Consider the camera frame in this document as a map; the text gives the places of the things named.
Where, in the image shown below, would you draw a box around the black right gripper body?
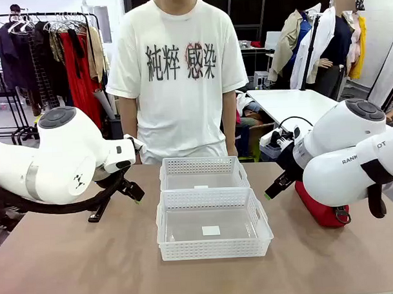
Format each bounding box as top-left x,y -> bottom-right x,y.
276,142 -> 306,186

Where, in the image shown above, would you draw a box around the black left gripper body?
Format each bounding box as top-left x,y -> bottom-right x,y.
115,175 -> 134,195

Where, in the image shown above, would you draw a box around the black stapler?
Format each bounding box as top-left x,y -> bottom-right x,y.
86,201 -> 111,224

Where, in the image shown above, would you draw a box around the red zipper pouch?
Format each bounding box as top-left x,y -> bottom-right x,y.
294,179 -> 352,229

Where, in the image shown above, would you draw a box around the person's left forearm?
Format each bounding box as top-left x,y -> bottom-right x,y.
221,113 -> 238,147

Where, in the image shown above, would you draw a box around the person's right forearm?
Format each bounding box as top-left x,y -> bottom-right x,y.
120,113 -> 141,139

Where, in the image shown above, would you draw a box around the clear storage box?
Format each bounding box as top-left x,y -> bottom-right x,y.
259,140 -> 283,162

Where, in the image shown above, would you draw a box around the green stool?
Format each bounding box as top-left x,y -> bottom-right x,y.
237,139 -> 261,162

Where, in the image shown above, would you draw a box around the brown cardboard box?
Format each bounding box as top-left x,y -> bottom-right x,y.
247,122 -> 277,152

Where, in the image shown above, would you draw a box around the grey storage bin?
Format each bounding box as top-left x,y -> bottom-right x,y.
107,114 -> 125,140

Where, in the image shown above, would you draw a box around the white background table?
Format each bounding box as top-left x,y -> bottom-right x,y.
245,86 -> 343,128

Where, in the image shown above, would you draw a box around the white perforated plastic basket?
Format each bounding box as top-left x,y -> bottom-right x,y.
158,155 -> 252,191
155,186 -> 276,262

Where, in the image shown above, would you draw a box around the grey cardboard tube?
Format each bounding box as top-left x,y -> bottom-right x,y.
92,87 -> 117,121

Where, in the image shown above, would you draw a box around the person in white t-shirt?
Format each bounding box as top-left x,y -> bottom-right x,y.
102,0 -> 252,166

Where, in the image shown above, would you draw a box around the black stand pole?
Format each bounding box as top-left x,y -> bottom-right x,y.
297,12 -> 327,92

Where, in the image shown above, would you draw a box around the red hanging dress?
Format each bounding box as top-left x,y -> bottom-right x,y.
58,29 -> 103,130

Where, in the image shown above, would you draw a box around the mannequin with beige coat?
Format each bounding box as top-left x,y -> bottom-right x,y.
265,8 -> 313,87

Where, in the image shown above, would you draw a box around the yellow hanging garment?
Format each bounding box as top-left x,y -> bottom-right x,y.
345,15 -> 370,81

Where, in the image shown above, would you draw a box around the white monitor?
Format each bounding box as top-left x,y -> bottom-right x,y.
263,30 -> 283,51

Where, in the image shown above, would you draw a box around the mannequin with white coat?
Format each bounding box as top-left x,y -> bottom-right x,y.
287,5 -> 339,90

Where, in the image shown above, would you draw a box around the beige hanging garment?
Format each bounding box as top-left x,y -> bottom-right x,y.
85,26 -> 110,84

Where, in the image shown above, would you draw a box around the white reflector panel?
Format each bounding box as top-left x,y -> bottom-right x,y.
363,26 -> 393,113

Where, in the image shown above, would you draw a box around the black checked hanging garment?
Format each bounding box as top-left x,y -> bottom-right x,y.
26,21 -> 72,110

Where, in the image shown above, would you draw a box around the dark hanging jacket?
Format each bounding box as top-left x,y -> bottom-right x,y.
0,23 -> 29,93

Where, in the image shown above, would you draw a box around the black clothes rack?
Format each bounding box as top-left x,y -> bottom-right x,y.
0,10 -> 106,146

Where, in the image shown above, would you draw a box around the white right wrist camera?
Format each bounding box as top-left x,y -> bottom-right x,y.
259,125 -> 301,150

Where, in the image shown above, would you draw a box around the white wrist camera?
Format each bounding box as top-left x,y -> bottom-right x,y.
259,125 -> 301,150
123,133 -> 148,155

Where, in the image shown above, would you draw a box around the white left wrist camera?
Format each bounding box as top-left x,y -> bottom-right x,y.
123,133 -> 148,155

